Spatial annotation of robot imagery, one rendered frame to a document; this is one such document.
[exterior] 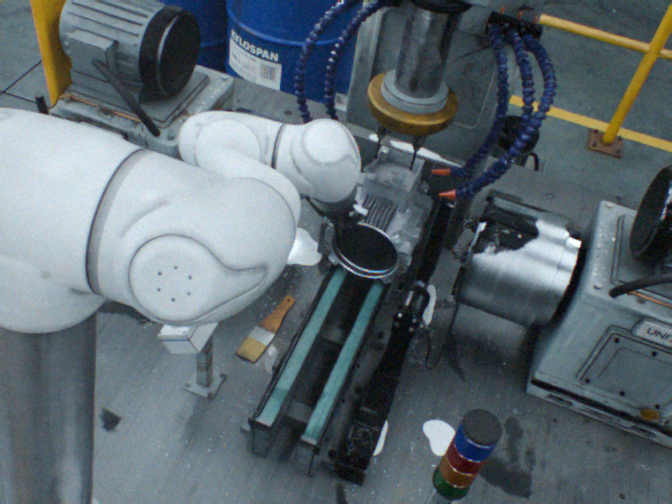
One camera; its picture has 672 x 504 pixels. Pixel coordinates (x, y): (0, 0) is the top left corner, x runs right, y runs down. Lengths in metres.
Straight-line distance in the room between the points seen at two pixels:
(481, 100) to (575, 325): 0.53
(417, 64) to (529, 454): 0.83
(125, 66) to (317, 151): 0.61
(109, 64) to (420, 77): 0.62
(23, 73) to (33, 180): 3.27
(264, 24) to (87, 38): 1.49
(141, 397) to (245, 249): 1.02
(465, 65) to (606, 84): 2.90
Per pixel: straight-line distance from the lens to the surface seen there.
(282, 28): 2.93
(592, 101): 4.24
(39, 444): 0.80
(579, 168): 3.71
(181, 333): 1.28
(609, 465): 1.65
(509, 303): 1.48
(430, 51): 1.32
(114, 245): 0.56
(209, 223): 0.53
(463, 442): 1.09
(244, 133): 1.08
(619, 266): 1.46
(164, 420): 1.51
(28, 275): 0.62
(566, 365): 1.58
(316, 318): 1.51
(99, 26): 1.56
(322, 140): 1.05
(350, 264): 1.58
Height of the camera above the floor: 2.11
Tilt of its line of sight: 47 degrees down
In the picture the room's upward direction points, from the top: 11 degrees clockwise
